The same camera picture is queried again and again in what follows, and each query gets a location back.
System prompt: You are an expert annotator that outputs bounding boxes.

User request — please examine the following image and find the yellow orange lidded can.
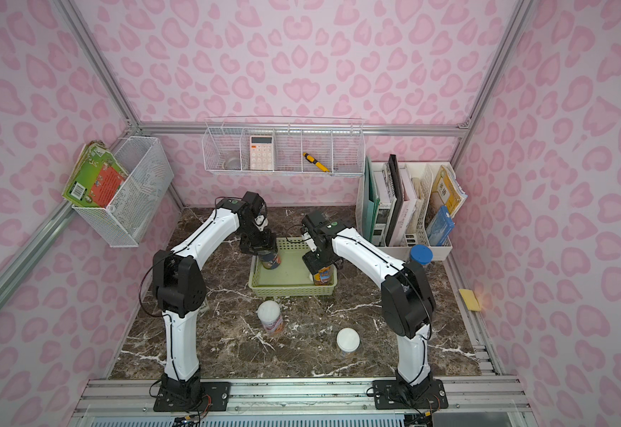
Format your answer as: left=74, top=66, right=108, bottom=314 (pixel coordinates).
left=312, top=266, right=333, bottom=286

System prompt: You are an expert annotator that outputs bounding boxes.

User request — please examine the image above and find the dark blue metal can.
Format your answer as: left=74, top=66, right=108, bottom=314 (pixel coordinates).
left=259, top=250, right=281, bottom=270

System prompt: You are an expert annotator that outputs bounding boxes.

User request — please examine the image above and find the red white lidded can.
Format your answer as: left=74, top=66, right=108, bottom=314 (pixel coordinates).
left=257, top=301, right=284, bottom=336

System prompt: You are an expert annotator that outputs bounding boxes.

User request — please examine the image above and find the white lid yellow can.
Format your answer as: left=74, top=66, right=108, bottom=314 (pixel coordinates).
left=336, top=327, right=361, bottom=357

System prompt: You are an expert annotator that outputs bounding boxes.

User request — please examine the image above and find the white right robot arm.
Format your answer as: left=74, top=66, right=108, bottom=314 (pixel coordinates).
left=301, top=211, right=437, bottom=392

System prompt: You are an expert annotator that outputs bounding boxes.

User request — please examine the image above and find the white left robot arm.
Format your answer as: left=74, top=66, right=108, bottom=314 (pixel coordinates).
left=151, top=191, right=281, bottom=391

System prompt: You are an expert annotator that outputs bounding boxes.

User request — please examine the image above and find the light green plastic basket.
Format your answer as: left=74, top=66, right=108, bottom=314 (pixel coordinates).
left=248, top=238, right=338, bottom=297

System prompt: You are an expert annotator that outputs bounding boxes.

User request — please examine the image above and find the teal folder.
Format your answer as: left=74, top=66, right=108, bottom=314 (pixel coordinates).
left=361, top=157, right=381, bottom=246

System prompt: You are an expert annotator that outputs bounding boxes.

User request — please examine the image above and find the clear glass dish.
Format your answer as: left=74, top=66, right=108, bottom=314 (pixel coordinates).
left=222, top=156, right=242, bottom=171

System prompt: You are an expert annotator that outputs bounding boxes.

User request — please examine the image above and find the pink white book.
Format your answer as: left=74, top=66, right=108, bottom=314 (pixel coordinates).
left=390, top=165, right=418, bottom=247

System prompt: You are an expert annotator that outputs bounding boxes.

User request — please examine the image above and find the white desktop file organizer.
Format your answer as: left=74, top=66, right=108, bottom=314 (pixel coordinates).
left=355, top=162, right=452, bottom=262

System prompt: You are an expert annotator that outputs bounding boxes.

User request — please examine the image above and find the white orange calculator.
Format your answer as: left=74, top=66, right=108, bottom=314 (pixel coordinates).
left=249, top=135, right=275, bottom=171

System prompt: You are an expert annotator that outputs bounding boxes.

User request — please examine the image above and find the yellow black utility knife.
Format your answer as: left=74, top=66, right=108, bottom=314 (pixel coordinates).
left=303, top=152, right=331, bottom=174

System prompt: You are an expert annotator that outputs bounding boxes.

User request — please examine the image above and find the blue lid glass jar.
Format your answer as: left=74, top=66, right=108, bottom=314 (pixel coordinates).
left=408, top=245, right=433, bottom=266

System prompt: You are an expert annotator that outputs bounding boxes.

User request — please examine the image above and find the black binder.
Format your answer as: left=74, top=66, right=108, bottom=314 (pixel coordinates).
left=385, top=154, right=405, bottom=247

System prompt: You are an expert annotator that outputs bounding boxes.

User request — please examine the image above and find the blue booklet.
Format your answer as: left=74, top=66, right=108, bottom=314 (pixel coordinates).
left=426, top=206, right=454, bottom=247

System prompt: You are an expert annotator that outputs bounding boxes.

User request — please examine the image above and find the yellow magazine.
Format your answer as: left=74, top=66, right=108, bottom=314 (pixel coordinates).
left=431, top=165, right=468, bottom=218

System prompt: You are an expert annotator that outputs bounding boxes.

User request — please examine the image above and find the yellow sticky note pad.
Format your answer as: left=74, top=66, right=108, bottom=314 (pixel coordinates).
left=459, top=289, right=482, bottom=312

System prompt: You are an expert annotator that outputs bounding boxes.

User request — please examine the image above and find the green red booklet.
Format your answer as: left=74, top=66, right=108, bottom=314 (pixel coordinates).
left=62, top=141, right=129, bottom=208

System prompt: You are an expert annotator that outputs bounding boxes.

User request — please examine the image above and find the white wire wall shelf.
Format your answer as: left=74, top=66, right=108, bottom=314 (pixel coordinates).
left=202, top=117, right=367, bottom=177

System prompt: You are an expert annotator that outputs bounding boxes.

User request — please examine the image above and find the white wire mesh bin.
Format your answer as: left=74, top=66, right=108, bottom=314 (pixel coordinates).
left=71, top=136, right=174, bottom=247

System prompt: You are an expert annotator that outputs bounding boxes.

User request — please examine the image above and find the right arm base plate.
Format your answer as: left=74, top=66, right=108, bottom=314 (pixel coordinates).
left=365, top=379, right=449, bottom=412

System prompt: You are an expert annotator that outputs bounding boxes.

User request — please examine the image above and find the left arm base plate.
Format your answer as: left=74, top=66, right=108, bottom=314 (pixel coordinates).
left=153, top=380, right=232, bottom=414

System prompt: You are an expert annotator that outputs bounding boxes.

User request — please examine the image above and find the aluminium front frame rail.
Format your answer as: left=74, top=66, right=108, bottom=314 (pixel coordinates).
left=68, top=375, right=537, bottom=426

